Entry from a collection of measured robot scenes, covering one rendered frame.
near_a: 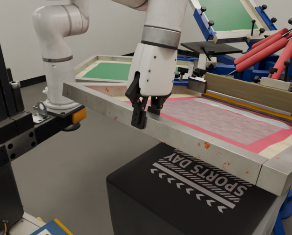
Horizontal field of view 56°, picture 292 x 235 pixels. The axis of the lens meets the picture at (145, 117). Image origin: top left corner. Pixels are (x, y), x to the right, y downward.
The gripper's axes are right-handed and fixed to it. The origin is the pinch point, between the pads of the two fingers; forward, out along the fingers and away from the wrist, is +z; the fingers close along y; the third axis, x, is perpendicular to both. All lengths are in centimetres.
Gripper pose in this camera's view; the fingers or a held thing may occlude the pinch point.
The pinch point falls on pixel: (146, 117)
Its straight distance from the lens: 58.6
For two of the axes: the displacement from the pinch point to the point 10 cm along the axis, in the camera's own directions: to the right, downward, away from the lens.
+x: 7.4, 3.1, -6.0
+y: -6.5, 0.9, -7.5
